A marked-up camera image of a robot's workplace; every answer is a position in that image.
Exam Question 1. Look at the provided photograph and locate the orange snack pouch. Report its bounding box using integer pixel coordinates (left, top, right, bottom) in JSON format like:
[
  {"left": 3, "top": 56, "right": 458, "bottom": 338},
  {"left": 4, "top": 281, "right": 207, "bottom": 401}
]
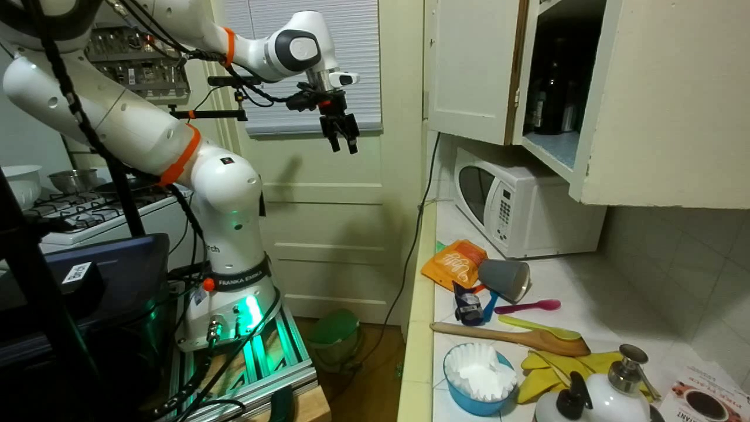
[{"left": 419, "top": 238, "right": 488, "bottom": 291}]

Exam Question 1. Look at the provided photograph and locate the printed paper sheet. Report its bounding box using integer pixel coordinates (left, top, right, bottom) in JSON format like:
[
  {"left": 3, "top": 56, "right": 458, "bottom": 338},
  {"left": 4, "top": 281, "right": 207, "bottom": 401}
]
[{"left": 660, "top": 358, "right": 750, "bottom": 422}]

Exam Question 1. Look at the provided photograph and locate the blue plastic spoon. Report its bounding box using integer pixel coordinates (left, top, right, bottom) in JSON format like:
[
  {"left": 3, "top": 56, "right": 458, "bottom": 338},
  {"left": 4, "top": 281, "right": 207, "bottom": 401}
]
[{"left": 481, "top": 291, "right": 500, "bottom": 326}]

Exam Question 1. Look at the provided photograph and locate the blue bowl with filters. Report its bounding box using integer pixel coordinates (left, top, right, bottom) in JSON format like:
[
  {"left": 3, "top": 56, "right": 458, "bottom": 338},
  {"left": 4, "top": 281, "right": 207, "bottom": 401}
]
[{"left": 442, "top": 342, "right": 519, "bottom": 418}]

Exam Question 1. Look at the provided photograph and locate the white kettle black handle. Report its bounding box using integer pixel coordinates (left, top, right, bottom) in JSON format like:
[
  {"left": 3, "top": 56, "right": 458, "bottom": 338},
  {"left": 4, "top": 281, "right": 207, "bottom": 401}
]
[{"left": 532, "top": 344, "right": 664, "bottom": 422}]

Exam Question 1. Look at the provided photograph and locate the dark glass jar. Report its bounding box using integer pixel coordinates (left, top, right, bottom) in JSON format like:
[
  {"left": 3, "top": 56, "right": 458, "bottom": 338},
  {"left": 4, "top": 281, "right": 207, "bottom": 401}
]
[{"left": 454, "top": 285, "right": 484, "bottom": 326}]

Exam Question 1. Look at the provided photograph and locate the magenta plastic spoon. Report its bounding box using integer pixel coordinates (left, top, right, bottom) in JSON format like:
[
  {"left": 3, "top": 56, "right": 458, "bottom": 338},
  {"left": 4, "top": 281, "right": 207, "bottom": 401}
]
[{"left": 494, "top": 301, "right": 563, "bottom": 313}]

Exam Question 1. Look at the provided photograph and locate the yellow rubber glove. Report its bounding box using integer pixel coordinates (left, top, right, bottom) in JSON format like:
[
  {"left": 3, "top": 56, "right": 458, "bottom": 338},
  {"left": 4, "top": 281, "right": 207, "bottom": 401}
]
[{"left": 519, "top": 349, "right": 621, "bottom": 406}]

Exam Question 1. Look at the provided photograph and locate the green bucket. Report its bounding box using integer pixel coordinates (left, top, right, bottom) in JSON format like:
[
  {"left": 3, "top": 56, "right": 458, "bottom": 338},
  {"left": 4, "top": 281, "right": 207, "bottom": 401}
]
[{"left": 308, "top": 310, "right": 359, "bottom": 372}]

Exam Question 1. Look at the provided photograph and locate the white microwave oven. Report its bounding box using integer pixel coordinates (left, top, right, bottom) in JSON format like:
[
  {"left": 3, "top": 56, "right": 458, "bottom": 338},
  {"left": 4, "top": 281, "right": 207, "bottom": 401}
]
[{"left": 453, "top": 149, "right": 608, "bottom": 258}]

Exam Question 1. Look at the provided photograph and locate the white upper cabinet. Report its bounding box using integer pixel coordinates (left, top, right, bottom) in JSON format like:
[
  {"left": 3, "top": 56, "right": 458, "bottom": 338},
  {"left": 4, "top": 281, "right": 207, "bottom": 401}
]
[{"left": 428, "top": 0, "right": 750, "bottom": 211}]

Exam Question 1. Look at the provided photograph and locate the yellow-green plastic spoon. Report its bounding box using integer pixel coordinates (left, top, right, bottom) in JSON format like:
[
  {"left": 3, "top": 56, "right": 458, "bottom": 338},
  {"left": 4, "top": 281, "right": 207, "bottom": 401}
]
[{"left": 496, "top": 316, "right": 581, "bottom": 339}]

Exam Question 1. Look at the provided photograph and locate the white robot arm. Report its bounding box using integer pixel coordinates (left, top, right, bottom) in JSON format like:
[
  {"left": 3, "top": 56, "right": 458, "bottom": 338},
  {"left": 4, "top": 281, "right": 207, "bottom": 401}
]
[{"left": 0, "top": 0, "right": 359, "bottom": 351}]

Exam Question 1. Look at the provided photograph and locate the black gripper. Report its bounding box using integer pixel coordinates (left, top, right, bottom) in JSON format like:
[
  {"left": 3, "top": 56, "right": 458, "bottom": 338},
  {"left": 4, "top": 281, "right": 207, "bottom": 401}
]
[{"left": 287, "top": 70, "right": 359, "bottom": 154}]

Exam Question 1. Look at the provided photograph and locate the black power cable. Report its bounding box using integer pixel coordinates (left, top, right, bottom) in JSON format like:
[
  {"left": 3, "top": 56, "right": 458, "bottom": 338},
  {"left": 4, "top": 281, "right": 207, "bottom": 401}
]
[{"left": 343, "top": 132, "right": 445, "bottom": 370}]

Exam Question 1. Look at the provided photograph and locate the white gas stove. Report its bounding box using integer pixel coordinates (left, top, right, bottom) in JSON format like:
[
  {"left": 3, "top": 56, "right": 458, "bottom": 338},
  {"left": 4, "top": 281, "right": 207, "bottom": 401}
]
[{"left": 3, "top": 163, "right": 195, "bottom": 268}]

